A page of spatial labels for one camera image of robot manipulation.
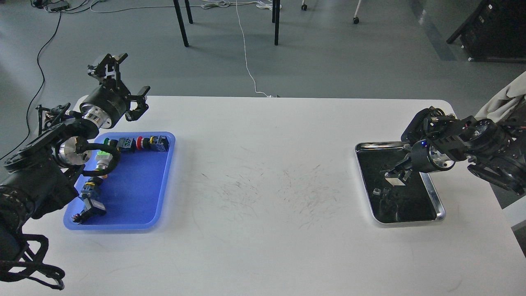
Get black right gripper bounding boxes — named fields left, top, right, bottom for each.
left=380, top=141, right=455, bottom=187

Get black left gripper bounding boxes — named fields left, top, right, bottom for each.
left=80, top=53, right=151, bottom=128

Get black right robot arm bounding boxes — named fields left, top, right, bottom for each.
left=381, top=106, right=526, bottom=195

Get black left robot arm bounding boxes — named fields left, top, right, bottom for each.
left=0, top=53, right=150, bottom=290

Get shiny metal tray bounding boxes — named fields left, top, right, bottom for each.
left=355, top=142, right=446, bottom=227

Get black table leg left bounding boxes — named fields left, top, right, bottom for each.
left=173, top=0, right=193, bottom=48

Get black table leg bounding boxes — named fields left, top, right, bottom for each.
left=271, top=0, right=281, bottom=46
left=173, top=0, right=193, bottom=48

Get blue plastic tray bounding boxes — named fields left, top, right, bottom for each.
left=63, top=132, right=176, bottom=231

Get beige cloth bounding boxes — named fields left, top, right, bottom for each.
left=475, top=72, right=526, bottom=122

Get black cabinet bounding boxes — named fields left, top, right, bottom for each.
left=446, top=0, right=526, bottom=63

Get black table leg right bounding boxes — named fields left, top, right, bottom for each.
left=271, top=0, right=281, bottom=46

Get green push button switch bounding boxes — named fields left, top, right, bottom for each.
left=103, top=137, right=136, bottom=153

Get red push button switch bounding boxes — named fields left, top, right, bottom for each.
left=136, top=135, right=170, bottom=152

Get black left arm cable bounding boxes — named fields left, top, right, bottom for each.
left=76, top=140, right=122, bottom=177

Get light green button switch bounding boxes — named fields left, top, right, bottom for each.
left=95, top=150, right=113, bottom=171

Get black floor cable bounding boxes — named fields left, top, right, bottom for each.
left=0, top=0, right=107, bottom=161

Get yellow ring button switch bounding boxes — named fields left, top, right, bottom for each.
left=79, top=176, right=107, bottom=201

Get black switch with white face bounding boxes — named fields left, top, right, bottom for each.
left=72, top=198, right=107, bottom=224

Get white floor cable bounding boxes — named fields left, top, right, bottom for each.
left=201, top=0, right=284, bottom=98

